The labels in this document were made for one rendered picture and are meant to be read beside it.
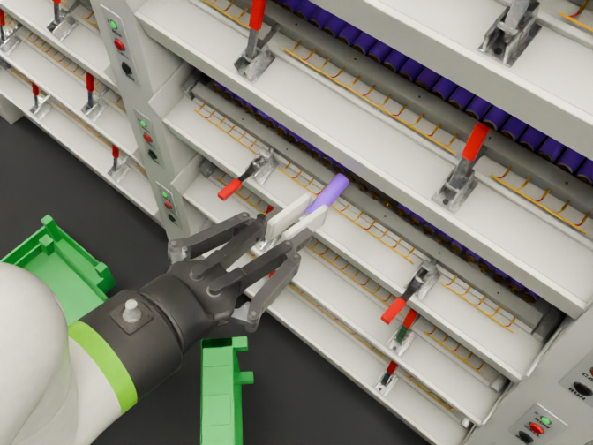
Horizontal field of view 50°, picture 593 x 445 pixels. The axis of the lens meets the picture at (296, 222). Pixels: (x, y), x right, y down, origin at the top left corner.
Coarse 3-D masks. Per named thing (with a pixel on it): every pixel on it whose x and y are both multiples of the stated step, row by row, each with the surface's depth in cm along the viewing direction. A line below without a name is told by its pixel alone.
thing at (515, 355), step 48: (192, 96) 94; (192, 144) 94; (240, 144) 91; (288, 192) 87; (384, 192) 85; (336, 240) 84; (384, 240) 82; (432, 288) 79; (480, 336) 76; (528, 336) 75
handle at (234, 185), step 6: (252, 162) 86; (252, 168) 87; (258, 168) 87; (246, 174) 86; (252, 174) 86; (234, 180) 85; (240, 180) 86; (228, 186) 85; (234, 186) 85; (240, 186) 85; (222, 192) 84; (228, 192) 84; (222, 198) 84
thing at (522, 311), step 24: (216, 96) 92; (240, 120) 90; (264, 144) 89; (288, 144) 87; (312, 168) 85; (312, 192) 85; (360, 192) 83; (384, 216) 81; (408, 240) 80; (432, 240) 79; (456, 264) 77; (480, 288) 76; (504, 288) 75; (528, 312) 74
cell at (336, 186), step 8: (336, 176) 76; (344, 176) 76; (328, 184) 76; (336, 184) 75; (344, 184) 76; (328, 192) 75; (336, 192) 75; (320, 200) 75; (328, 200) 75; (312, 208) 74
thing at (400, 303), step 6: (414, 282) 78; (420, 282) 77; (408, 288) 77; (414, 288) 77; (402, 294) 77; (408, 294) 77; (396, 300) 76; (402, 300) 76; (408, 300) 77; (390, 306) 75; (396, 306) 75; (402, 306) 76; (390, 312) 75; (396, 312) 75; (384, 318) 75; (390, 318) 75
